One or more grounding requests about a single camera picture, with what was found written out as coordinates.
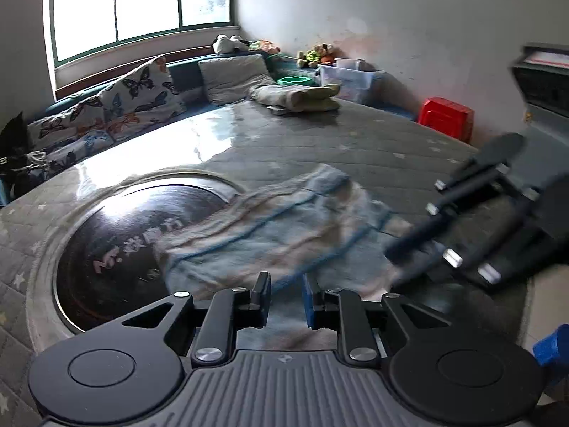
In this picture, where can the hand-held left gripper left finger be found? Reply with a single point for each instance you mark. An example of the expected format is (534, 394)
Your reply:
(264, 298)

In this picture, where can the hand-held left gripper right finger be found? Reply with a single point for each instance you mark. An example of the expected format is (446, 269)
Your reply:
(307, 307)

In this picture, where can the blue striped towel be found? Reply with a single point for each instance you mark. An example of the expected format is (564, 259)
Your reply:
(284, 227)

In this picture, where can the red plastic stool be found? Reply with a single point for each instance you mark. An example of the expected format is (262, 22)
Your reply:
(444, 118)

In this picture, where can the black round glossy plate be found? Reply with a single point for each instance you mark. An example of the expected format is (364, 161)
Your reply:
(124, 240)

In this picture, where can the clear plastic storage box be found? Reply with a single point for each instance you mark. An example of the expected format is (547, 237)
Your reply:
(351, 82)

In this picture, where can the folded beige green blanket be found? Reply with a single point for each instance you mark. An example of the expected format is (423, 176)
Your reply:
(298, 95)

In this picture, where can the green bowl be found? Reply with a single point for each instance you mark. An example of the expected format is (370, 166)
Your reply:
(293, 81)

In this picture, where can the grey pillow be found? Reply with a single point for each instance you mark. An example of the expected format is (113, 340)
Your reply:
(235, 78)

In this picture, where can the blue object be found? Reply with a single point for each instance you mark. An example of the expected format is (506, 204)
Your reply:
(551, 347)

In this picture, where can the butterfly print cushion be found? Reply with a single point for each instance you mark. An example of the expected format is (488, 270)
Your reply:
(133, 98)
(80, 151)

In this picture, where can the green brown plush toys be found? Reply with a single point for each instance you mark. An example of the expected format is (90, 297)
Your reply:
(315, 55)

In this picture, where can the blue bench cushion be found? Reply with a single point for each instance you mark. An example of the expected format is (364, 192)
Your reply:
(186, 69)

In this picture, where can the white stuffed toy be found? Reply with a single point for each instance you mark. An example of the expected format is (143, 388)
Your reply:
(229, 44)

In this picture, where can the dark striped cloth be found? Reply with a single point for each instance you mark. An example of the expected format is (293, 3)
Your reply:
(26, 164)

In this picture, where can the black bag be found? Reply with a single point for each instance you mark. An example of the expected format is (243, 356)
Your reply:
(13, 135)

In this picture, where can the window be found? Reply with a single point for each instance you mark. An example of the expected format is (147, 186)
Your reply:
(142, 0)

